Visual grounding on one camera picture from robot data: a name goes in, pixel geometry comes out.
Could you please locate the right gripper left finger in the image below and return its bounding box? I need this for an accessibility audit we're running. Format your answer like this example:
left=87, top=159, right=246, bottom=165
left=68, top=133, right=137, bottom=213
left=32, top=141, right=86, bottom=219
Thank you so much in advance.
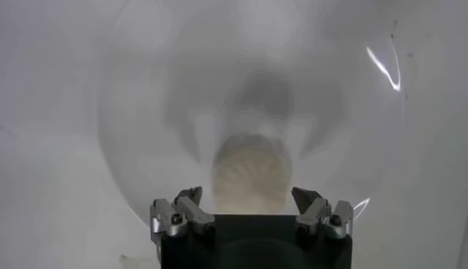
left=148, top=186, right=216, bottom=244

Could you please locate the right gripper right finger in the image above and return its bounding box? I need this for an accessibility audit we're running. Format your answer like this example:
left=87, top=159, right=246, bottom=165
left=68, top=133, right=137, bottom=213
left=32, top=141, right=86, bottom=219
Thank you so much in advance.
left=291, top=186, right=355, bottom=240

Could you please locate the white steamed baozi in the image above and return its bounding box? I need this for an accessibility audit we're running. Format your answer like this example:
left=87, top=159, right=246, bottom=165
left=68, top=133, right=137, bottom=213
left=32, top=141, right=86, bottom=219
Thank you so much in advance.
left=211, top=132, right=294, bottom=216

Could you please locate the white round plate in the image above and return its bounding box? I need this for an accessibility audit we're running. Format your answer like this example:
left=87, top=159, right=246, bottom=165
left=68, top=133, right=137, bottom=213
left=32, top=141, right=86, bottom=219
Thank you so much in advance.
left=96, top=0, right=407, bottom=235

